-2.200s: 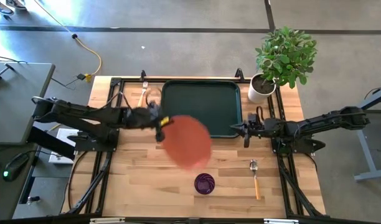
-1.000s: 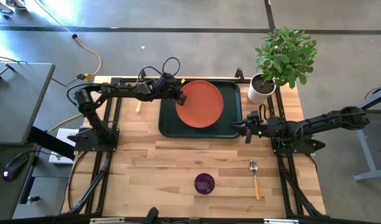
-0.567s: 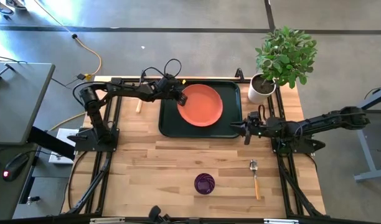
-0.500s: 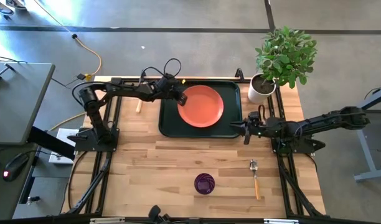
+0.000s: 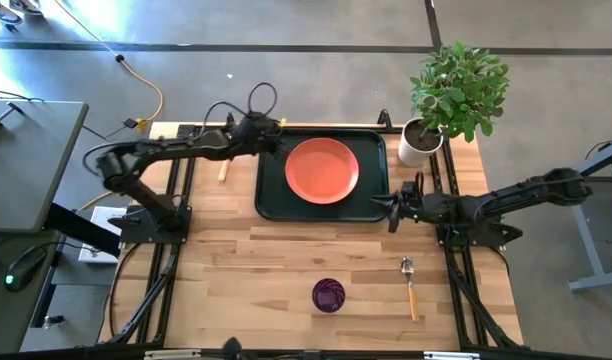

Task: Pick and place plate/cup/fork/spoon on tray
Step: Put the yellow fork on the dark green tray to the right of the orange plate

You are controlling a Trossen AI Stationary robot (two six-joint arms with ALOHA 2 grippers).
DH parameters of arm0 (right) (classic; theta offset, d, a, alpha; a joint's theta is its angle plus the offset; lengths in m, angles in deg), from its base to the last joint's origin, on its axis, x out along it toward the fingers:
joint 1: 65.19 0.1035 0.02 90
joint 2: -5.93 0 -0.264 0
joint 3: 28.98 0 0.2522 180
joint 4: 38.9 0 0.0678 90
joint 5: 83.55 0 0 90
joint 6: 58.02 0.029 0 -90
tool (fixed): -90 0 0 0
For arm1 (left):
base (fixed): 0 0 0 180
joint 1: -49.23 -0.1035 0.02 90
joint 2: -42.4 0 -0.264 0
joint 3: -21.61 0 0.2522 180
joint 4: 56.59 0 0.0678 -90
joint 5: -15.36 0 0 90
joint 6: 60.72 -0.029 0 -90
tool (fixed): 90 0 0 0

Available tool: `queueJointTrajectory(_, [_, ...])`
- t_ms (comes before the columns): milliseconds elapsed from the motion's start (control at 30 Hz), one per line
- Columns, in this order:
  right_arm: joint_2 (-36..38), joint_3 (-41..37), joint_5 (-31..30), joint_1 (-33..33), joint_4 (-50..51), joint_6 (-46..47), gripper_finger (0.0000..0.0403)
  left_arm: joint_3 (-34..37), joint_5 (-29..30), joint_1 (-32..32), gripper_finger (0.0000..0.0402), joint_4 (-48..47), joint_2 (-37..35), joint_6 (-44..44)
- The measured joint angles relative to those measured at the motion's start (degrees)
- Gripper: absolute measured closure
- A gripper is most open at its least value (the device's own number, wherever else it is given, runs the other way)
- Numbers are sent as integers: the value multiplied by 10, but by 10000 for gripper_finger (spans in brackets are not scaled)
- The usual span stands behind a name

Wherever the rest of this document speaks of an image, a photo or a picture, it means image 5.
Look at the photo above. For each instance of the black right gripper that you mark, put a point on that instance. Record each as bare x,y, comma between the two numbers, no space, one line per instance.
416,202

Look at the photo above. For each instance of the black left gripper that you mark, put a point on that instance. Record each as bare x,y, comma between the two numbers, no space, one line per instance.
256,132

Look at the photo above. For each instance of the purple translucent cup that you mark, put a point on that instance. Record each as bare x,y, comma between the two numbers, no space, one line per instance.
328,295

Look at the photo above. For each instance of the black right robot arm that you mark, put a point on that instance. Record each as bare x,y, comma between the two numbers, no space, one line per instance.
511,192

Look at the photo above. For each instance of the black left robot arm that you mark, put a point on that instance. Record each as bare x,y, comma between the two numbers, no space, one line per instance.
136,155

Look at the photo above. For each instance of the orange round plate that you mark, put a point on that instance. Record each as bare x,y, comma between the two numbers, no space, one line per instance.
322,171

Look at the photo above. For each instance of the dark green plastic tray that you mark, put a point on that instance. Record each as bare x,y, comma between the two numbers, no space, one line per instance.
271,200

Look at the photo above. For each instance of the white cylindrical plant pot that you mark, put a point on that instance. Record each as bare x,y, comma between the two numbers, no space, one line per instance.
411,152

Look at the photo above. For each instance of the black clamp on table edge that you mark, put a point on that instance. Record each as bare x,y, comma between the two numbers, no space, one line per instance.
384,119

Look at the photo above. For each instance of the green leafy plant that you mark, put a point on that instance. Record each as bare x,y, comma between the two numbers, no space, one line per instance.
458,90

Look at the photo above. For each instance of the small black power adapter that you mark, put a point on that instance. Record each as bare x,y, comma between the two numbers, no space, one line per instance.
130,122

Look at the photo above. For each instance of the white paper booklet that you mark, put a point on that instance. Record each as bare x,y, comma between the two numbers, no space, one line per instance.
102,247

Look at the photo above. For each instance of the grey desk top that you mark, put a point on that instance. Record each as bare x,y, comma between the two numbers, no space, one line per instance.
26,165

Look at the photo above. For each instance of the black computer mouse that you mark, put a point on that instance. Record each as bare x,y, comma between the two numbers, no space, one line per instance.
22,267

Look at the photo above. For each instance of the person's shoe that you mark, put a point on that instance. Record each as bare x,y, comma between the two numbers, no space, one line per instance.
26,6
6,15

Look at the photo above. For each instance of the black right aluminium frame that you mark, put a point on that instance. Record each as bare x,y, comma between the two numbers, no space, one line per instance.
466,290

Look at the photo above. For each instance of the black aluminium frame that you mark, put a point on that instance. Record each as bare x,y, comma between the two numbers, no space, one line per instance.
466,290
161,280

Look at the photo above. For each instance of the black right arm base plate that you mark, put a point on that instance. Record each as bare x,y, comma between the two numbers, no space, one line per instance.
501,236

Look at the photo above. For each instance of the silver metal bracket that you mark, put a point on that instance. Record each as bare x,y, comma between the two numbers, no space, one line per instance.
172,354
451,355

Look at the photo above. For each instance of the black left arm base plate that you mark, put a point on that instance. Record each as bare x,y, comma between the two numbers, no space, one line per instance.
141,225

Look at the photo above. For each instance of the black left aluminium frame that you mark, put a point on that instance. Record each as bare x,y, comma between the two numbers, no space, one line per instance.
161,280

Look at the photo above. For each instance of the grey metal table frame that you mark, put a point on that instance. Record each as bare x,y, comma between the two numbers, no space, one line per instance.
593,220

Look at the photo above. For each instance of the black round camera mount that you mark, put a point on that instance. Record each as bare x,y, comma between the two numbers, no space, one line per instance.
232,347

